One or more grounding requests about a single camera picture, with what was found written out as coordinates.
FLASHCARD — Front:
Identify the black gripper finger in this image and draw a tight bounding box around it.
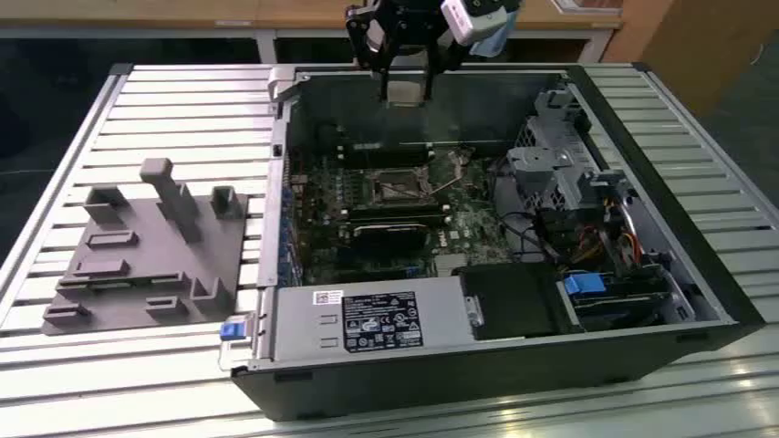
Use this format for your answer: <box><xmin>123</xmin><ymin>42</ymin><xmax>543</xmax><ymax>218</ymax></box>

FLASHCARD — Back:
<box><xmin>423</xmin><ymin>26</ymin><xmax>466</xmax><ymax>102</ymax></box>
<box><xmin>344</xmin><ymin>2</ymin><xmax>396</xmax><ymax>102</ymax></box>

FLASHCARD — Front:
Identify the silver square CPU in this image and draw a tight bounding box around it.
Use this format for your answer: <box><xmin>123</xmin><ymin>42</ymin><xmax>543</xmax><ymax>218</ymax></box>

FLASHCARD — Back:
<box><xmin>387</xmin><ymin>80</ymin><xmax>426</xmax><ymax>110</ymax></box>

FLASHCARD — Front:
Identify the metal wire locking lever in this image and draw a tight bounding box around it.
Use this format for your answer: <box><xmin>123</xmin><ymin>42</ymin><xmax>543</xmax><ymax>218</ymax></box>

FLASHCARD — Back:
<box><xmin>356</xmin><ymin>133</ymin><xmax>374</xmax><ymax>173</ymax></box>

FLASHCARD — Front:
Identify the metal socket cover frame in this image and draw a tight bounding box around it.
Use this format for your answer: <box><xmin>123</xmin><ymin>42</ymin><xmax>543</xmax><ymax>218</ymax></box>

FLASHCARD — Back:
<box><xmin>424</xmin><ymin>145</ymin><xmax>477</xmax><ymax>193</ymax></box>

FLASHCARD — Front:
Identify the CPU socket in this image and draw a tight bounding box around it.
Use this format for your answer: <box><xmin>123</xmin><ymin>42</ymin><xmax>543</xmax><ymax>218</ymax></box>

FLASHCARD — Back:
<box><xmin>363</xmin><ymin>167</ymin><xmax>439</xmax><ymax>205</ymax></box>

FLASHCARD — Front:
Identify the RAM stick with label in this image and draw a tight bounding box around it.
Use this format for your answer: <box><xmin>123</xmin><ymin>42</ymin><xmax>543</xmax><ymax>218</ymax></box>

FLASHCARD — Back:
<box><xmin>340</xmin><ymin>139</ymin><xmax>431</xmax><ymax>156</ymax></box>

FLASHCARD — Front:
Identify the metal drive cage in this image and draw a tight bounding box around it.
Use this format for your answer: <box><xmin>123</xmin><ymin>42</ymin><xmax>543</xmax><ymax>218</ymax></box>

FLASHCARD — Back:
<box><xmin>505</xmin><ymin>89</ymin><xmax>634</xmax><ymax>211</ymax></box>

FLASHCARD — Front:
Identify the green motherboard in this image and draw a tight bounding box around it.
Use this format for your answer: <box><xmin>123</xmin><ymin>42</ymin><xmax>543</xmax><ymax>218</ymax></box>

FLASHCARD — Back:
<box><xmin>283</xmin><ymin>136</ymin><xmax>531</xmax><ymax>287</ymax></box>

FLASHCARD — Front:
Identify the black graphics card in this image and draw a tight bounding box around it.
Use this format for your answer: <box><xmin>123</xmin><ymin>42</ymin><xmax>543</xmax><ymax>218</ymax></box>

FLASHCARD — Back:
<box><xmin>350</xmin><ymin>221</ymin><xmax>431</xmax><ymax>252</ymax></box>

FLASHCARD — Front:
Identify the silver chipset heatsink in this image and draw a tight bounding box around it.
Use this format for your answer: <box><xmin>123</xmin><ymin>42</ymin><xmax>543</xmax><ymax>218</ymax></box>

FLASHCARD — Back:
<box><xmin>435</xmin><ymin>254</ymin><xmax>467</xmax><ymax>277</ymax></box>

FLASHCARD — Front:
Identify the wooden desk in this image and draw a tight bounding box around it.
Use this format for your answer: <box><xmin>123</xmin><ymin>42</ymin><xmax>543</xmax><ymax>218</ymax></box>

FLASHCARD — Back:
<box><xmin>0</xmin><ymin>0</ymin><xmax>626</xmax><ymax>65</ymax></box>

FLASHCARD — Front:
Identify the wooden cabinet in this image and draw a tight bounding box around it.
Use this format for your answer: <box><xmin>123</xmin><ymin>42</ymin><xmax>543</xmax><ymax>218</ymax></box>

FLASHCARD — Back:
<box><xmin>599</xmin><ymin>0</ymin><xmax>779</xmax><ymax>119</ymax></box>

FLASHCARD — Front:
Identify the black plastic fan shroud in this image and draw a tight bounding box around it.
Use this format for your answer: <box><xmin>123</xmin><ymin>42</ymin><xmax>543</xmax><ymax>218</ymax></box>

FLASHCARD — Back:
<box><xmin>453</xmin><ymin>262</ymin><xmax>583</xmax><ymax>341</ymax></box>

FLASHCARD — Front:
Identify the blue disk carrier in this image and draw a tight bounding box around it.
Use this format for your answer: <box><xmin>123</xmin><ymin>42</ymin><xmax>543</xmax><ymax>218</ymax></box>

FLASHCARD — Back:
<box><xmin>563</xmin><ymin>272</ymin><xmax>607</xmax><ymax>297</ymax></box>

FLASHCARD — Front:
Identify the grey power supply unit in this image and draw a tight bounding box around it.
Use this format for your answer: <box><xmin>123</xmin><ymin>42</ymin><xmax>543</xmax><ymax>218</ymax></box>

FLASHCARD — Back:
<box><xmin>267</xmin><ymin>276</ymin><xmax>482</xmax><ymax>364</ymax></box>

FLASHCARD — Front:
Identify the grey parts rack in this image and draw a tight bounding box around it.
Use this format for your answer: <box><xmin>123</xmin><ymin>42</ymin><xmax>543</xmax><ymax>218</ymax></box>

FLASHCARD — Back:
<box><xmin>39</xmin><ymin>157</ymin><xmax>252</xmax><ymax>338</ymax></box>

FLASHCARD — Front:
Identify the black hard disk drive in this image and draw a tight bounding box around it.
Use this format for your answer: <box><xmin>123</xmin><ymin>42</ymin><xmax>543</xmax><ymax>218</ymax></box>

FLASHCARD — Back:
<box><xmin>571</xmin><ymin>291</ymin><xmax>677</xmax><ymax>328</ymax></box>

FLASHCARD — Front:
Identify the black PC case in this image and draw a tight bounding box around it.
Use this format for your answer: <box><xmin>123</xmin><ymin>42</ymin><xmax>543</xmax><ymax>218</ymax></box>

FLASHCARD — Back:
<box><xmin>228</xmin><ymin>61</ymin><xmax>767</xmax><ymax>423</ymax></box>

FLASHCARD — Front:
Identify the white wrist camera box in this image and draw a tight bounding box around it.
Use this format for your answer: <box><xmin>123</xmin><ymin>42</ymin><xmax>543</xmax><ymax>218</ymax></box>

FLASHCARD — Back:
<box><xmin>438</xmin><ymin>0</ymin><xmax>519</xmax><ymax>47</ymax></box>

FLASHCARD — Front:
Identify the yellow orange wire bundle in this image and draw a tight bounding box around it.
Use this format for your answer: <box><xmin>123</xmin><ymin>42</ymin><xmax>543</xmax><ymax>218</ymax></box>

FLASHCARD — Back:
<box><xmin>571</xmin><ymin>195</ymin><xmax>647</xmax><ymax>270</ymax></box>

